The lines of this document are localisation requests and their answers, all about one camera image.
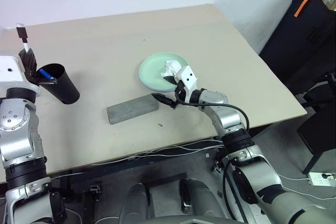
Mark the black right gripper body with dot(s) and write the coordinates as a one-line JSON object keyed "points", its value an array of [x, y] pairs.
{"points": [[181, 93]]}

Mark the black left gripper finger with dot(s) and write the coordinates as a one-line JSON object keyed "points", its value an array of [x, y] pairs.
{"points": [[32, 61], [23, 62]]}

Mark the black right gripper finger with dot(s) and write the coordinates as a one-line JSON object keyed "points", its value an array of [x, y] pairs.
{"points": [[164, 99], [169, 78]]}

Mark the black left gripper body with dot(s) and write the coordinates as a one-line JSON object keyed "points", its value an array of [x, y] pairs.
{"points": [[34, 78]]}

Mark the white tissue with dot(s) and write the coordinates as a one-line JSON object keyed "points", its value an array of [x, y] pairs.
{"points": [[172, 67]]}

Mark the blue whiteboard marker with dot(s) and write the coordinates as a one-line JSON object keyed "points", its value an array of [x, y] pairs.
{"points": [[46, 74]]}

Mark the light green plate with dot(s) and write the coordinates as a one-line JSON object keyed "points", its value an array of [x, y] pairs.
{"points": [[151, 72]]}

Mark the white marker with black cap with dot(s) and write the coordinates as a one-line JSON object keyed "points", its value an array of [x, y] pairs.
{"points": [[22, 35]]}

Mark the grey glasses case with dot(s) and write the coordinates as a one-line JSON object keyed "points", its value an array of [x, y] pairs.
{"points": [[131, 108]]}

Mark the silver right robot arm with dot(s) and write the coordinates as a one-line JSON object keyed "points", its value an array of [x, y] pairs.
{"points": [[225, 119]]}

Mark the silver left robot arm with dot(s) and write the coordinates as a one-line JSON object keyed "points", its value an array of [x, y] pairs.
{"points": [[18, 129]]}

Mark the black plastic cup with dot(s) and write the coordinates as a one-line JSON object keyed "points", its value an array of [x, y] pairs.
{"points": [[65, 90]]}

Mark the grey rounded shape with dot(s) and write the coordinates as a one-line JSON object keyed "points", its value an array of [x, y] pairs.
{"points": [[135, 200], [202, 200]]}

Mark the black bag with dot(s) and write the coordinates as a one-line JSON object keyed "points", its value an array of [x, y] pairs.
{"points": [[296, 45]]}

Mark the black stool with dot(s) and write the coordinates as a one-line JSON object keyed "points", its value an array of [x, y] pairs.
{"points": [[319, 129]]}

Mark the white power strip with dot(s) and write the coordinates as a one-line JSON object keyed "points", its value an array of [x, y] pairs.
{"points": [[319, 179]]}

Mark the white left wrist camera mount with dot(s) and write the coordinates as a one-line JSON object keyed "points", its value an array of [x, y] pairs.
{"points": [[9, 72]]}

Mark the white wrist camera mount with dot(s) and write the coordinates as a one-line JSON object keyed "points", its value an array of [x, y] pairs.
{"points": [[9, 72], [187, 77]]}

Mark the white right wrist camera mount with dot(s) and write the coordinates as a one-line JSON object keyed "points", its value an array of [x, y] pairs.
{"points": [[187, 77]]}

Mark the silver metal bracket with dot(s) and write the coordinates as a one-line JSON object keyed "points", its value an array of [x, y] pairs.
{"points": [[217, 167]]}

